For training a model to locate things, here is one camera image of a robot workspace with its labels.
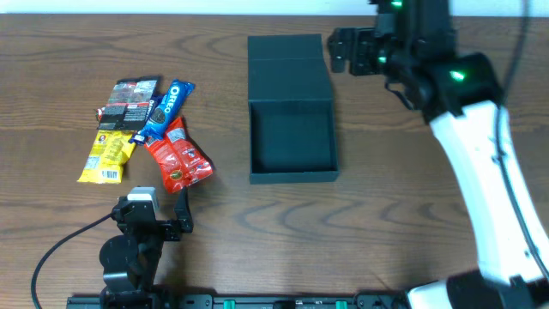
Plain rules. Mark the yellow snack packet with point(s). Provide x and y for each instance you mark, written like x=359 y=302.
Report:
x=110 y=152

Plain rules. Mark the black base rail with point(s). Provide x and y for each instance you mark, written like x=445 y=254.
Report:
x=206 y=301

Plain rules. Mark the blue Oreo cookie pack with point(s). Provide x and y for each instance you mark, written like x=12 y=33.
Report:
x=168 y=109

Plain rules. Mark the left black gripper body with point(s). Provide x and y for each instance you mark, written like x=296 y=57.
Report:
x=160 y=229

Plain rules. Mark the black snack packet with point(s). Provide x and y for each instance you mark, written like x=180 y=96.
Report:
x=130 y=104

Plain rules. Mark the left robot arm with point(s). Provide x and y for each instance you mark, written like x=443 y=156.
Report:
x=130 y=260

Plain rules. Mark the red snack packet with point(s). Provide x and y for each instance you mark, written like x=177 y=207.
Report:
x=181 y=163

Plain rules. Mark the dark green hinged gift box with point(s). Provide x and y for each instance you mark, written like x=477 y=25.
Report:
x=292 y=111

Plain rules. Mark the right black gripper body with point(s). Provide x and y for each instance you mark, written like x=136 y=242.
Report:
x=358 y=51

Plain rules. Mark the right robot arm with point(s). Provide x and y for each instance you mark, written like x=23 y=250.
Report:
x=413 y=43

